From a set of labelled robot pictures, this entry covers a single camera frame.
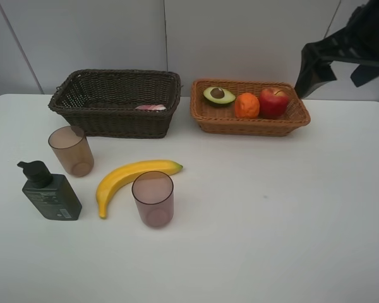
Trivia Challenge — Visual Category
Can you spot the light orange wicker basket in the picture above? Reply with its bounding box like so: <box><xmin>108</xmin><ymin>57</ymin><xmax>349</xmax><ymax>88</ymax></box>
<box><xmin>190</xmin><ymin>79</ymin><xmax>311</xmax><ymax>137</ymax></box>

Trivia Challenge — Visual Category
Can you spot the halved avocado with pit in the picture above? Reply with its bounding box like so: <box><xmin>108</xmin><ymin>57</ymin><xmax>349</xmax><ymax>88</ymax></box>
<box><xmin>203</xmin><ymin>86</ymin><xmax>236</xmax><ymax>107</ymax></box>

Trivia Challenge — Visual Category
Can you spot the dark green pump bottle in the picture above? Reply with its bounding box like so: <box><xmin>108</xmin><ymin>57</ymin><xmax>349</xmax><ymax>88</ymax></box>
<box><xmin>17</xmin><ymin>160</ymin><xmax>82</xmax><ymax>221</ymax></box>

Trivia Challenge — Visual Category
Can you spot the orange tangerine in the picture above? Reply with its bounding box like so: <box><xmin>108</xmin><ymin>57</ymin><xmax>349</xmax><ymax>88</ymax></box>
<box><xmin>234</xmin><ymin>93</ymin><xmax>260</xmax><ymax>119</ymax></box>

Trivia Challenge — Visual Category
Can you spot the pink detergent bottle white cap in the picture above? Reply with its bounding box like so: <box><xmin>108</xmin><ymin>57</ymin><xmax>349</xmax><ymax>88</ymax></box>
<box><xmin>136</xmin><ymin>104</ymin><xmax>166</xmax><ymax>111</ymax></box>

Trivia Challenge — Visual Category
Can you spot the brown translucent plastic cup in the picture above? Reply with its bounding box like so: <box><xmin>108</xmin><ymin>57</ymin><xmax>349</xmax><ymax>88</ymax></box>
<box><xmin>48</xmin><ymin>126</ymin><xmax>94</xmax><ymax>177</ymax></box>

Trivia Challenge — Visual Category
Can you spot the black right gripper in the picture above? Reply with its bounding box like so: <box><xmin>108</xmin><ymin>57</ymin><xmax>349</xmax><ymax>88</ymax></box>
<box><xmin>294</xmin><ymin>1</ymin><xmax>379</xmax><ymax>98</ymax></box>

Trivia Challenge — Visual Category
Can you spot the dark brown wicker basket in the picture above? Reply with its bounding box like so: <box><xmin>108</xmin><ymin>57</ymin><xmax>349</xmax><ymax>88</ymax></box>
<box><xmin>49</xmin><ymin>69</ymin><xmax>181</xmax><ymax>139</ymax></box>

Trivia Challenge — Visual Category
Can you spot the yellow banana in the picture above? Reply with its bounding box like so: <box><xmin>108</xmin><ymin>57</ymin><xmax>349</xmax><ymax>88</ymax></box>
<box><xmin>95</xmin><ymin>160</ymin><xmax>183</xmax><ymax>219</ymax></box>

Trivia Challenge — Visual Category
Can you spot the purple translucent plastic cup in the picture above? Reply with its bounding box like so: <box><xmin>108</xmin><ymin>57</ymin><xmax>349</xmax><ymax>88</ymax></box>
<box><xmin>131</xmin><ymin>171</ymin><xmax>174</xmax><ymax>229</ymax></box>

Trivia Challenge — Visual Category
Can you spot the red apple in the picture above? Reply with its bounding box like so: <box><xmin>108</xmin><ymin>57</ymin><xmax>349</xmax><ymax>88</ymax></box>
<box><xmin>259</xmin><ymin>87</ymin><xmax>289</xmax><ymax>119</ymax></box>

